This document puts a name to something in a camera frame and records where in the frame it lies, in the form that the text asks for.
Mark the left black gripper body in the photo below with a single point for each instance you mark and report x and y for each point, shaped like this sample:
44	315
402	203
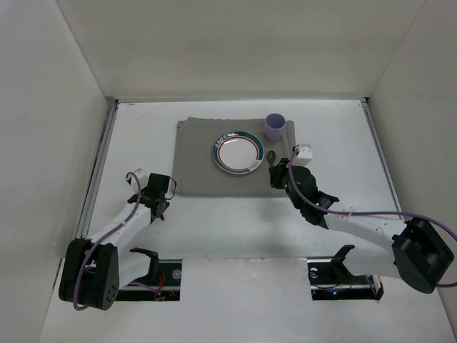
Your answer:
159	208

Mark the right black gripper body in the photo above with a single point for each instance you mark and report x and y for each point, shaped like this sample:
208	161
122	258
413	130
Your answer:
280	175

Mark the brown wooden spoon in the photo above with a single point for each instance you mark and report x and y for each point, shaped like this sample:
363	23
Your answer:
271	158

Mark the white plate green red rim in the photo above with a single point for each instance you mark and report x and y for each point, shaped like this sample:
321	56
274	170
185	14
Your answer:
238	152

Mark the grey cloth placemat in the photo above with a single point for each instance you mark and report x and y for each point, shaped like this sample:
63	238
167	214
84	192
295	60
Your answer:
198	175

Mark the lilac plastic cup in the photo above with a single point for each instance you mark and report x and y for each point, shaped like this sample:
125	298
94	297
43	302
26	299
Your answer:
274	127

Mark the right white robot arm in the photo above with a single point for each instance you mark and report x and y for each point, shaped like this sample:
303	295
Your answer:
410	248

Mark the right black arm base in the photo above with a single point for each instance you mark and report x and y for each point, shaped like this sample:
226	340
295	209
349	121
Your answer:
330	280

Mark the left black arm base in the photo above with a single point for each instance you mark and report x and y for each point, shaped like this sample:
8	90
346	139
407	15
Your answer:
145	277

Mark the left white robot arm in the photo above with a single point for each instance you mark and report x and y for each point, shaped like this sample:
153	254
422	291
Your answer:
105	267

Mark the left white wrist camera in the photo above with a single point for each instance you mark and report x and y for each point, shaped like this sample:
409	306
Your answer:
132	177

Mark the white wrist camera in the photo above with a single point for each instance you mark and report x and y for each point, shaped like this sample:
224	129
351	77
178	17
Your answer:
132	177
302	155

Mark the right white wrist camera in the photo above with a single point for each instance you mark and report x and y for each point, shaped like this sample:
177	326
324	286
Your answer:
302	155

